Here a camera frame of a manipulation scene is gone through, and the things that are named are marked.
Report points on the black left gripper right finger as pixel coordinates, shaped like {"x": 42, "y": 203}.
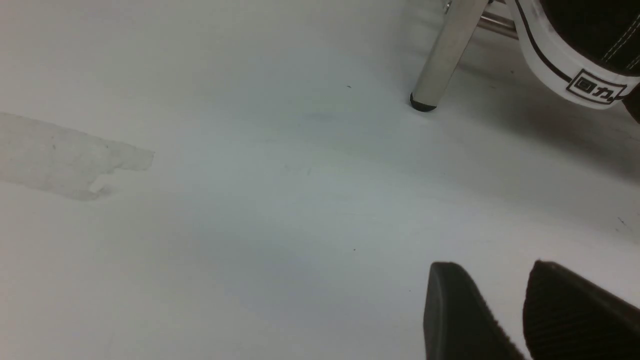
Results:
{"x": 567, "y": 317}

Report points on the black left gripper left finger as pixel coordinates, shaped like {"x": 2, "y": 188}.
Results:
{"x": 457, "y": 322}

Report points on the black canvas sneaker white sole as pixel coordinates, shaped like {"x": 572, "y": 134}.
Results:
{"x": 586, "y": 51}

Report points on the stainless steel shoe rack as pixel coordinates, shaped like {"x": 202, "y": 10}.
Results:
{"x": 461, "y": 19}

